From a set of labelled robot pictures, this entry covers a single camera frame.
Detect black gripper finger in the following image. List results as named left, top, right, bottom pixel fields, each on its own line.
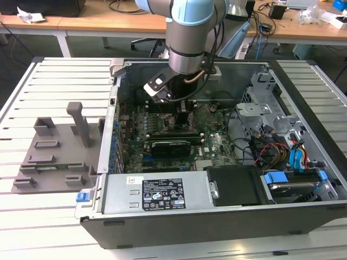
left=175, top=100, right=189, bottom=127

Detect metal socket cover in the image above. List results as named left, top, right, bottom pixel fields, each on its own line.
left=189, top=103, right=215, bottom=128

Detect black RAM slot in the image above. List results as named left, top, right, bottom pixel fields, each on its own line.
left=145, top=132, right=204, bottom=137
left=145, top=135, right=204, bottom=140
left=146, top=107, right=197, bottom=113
left=146, top=104, right=197, bottom=108
left=146, top=138, right=205, bottom=145
left=150, top=129, right=199, bottom=133

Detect black graphics card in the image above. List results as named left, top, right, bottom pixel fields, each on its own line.
left=150, top=139, right=192, bottom=158

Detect green motherboard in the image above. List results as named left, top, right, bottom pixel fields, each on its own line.
left=117, top=100, right=241, bottom=174

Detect silver chipset heat sink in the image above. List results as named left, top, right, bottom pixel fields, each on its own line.
left=195, top=159, right=216, bottom=171

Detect black office chair base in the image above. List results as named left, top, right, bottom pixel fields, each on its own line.
left=131, top=37, right=168, bottom=58

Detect metal disk bay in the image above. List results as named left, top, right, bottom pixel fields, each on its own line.
left=234, top=67, right=309, bottom=144

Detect white power strip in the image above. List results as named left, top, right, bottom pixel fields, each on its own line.
left=235, top=42, right=249, bottom=60

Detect black plastic shroud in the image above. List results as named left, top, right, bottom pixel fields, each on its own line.
left=203, top=165, right=266, bottom=207

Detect silver power supply with label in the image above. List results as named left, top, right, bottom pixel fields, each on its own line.
left=100, top=173, right=215, bottom=215

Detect wooden desk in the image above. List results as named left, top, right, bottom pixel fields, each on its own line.
left=0, top=13, right=169, bottom=59
left=245, top=2, right=347, bottom=47

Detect black open PC case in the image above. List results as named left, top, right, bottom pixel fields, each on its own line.
left=74, top=57, right=347, bottom=250

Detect blue disk carrier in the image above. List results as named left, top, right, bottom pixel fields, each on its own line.
left=262, top=169, right=329, bottom=187

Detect grey parts rack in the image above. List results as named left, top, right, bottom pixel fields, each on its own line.
left=12, top=101, right=107, bottom=194

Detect small black box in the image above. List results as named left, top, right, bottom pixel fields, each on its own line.
left=268, top=3, right=287, bottom=20

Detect pale teal bin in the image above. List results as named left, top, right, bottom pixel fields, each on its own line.
left=292, top=43, right=313, bottom=61

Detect silver hard disk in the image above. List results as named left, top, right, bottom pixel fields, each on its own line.
left=267, top=180, right=322, bottom=204

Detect green RAM stick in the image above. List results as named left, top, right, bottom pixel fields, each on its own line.
left=34, top=165, right=72, bottom=172

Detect flat white device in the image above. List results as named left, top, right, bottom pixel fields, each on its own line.
left=286, top=0, right=318, bottom=8

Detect wide black equipment case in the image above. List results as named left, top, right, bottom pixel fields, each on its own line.
left=0, top=0, right=87, bottom=17

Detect clear plastic bags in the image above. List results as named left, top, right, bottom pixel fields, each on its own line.
left=297, top=4, right=336, bottom=25

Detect crumpled white paper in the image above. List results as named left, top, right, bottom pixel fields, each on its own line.
left=16, top=6, right=47, bottom=24

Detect white cardboard box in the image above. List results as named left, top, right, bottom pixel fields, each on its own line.
left=331, top=15, right=347, bottom=30

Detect cable with brass sleeve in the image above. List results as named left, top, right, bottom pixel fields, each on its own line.
left=183, top=70, right=204, bottom=85

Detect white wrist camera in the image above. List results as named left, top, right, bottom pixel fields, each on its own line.
left=143, top=72, right=174, bottom=103

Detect black camera cable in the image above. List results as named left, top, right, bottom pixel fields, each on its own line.
left=200, top=2, right=227, bottom=82

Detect hanging blue cable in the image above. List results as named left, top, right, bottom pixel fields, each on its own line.
left=256, top=25, right=266, bottom=60

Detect red yellow wire bundle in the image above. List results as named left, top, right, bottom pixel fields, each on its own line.
left=254, top=142, right=291, bottom=166

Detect flat blue wire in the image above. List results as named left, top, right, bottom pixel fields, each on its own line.
left=287, top=146, right=306, bottom=174

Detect orange wire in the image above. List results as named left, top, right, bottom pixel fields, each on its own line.
left=290, top=133, right=311, bottom=170

